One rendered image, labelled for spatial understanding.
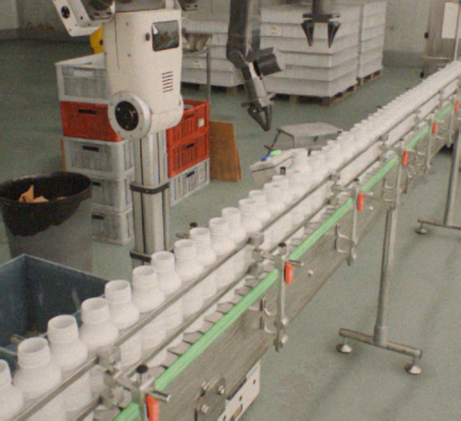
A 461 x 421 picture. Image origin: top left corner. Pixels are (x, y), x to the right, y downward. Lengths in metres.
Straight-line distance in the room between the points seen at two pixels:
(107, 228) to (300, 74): 4.61
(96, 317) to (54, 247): 2.07
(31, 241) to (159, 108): 1.24
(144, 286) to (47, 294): 0.65
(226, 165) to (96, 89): 1.62
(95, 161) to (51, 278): 2.25
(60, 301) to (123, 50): 0.77
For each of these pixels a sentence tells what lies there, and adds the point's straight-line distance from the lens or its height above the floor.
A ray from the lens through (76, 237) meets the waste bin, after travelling 2.97.
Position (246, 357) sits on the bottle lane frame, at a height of 0.87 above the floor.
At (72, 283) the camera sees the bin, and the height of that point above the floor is 0.91.
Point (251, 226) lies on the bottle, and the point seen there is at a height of 1.12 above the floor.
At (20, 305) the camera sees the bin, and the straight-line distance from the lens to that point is 1.63.
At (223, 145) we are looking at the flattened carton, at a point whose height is 0.31.
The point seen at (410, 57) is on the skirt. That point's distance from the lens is 11.54.
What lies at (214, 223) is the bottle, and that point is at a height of 1.15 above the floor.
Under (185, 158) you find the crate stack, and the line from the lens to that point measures 4.49.
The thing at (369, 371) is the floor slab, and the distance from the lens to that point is 2.77.
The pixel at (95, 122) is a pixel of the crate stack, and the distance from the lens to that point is 3.68.
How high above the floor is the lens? 1.61
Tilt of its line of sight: 20 degrees down
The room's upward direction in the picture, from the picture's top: straight up
